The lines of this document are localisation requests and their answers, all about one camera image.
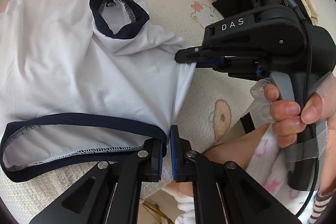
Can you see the printed white pajamas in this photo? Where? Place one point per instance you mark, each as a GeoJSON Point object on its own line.
{"type": "Point", "coordinates": [185, 209]}

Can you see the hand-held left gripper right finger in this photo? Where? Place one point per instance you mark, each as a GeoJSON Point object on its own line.
{"type": "Point", "coordinates": [173, 153]}

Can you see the white t-shirt with navy trim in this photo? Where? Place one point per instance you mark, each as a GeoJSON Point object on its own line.
{"type": "Point", "coordinates": [65, 56]}

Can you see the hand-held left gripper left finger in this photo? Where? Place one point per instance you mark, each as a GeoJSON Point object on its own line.
{"type": "Point", "coordinates": [159, 161]}

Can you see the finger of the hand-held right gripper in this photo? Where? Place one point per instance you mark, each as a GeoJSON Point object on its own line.
{"type": "Point", "coordinates": [211, 62]}
{"type": "Point", "coordinates": [191, 54]}

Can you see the beige cloth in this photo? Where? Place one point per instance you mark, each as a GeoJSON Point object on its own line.
{"type": "Point", "coordinates": [307, 1]}

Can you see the person's right hand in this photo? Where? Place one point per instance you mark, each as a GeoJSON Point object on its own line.
{"type": "Point", "coordinates": [286, 119]}

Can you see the person's bare leg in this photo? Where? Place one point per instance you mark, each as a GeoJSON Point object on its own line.
{"type": "Point", "coordinates": [231, 145]}

